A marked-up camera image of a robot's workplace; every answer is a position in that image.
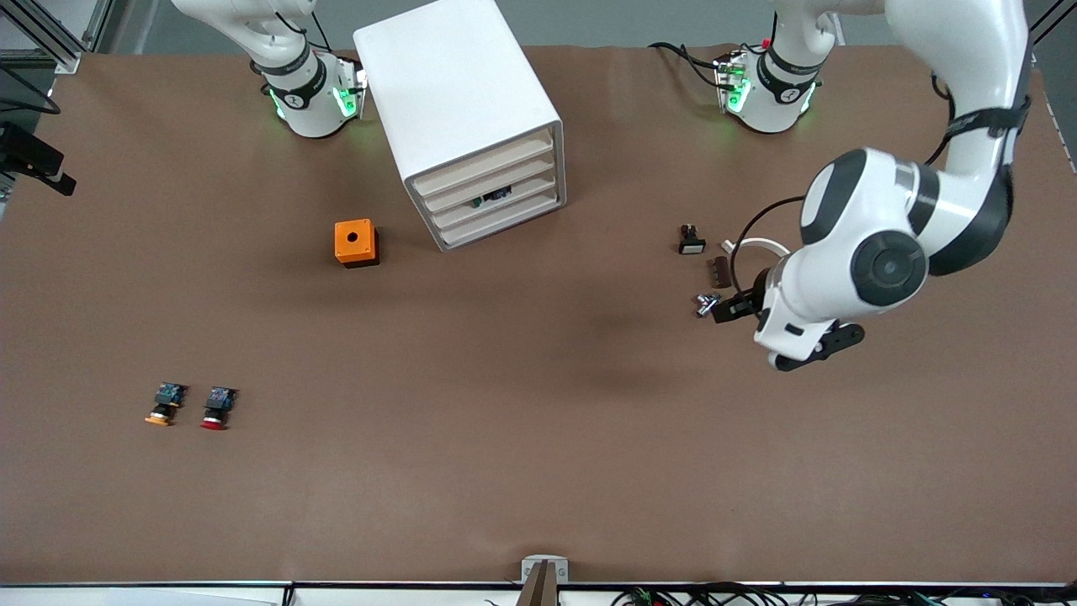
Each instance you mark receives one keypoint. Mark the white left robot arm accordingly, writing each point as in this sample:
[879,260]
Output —
[959,50]

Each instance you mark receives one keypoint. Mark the red push button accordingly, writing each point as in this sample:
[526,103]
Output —
[220,397]

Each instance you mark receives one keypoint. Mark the green push button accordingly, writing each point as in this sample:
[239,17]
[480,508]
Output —
[496,195]

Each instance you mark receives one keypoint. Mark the white curved bracket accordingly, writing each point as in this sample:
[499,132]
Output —
[761,245]

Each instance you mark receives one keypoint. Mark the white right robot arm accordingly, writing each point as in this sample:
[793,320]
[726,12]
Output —
[311,109]

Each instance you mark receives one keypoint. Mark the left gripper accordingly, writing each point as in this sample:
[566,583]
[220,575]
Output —
[751,301]

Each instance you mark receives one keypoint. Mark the orange push button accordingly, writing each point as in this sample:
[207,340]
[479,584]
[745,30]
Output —
[168,394]

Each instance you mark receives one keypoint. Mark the brown terminal block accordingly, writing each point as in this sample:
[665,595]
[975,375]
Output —
[719,273]

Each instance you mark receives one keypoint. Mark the black switch white face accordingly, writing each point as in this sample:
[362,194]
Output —
[692,244]

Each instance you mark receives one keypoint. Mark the brown table cover sheet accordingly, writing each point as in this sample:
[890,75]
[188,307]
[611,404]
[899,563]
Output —
[538,421]

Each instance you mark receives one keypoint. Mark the orange box with hole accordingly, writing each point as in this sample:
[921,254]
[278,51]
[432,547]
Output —
[343,244]

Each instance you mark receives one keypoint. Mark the silver metal fitting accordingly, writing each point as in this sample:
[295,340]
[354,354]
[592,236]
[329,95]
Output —
[707,305]

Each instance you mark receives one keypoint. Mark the grey metal bracket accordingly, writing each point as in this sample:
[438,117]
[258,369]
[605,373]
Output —
[530,568]

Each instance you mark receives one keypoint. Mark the brown wedge post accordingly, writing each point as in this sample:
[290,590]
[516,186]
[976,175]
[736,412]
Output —
[540,589]

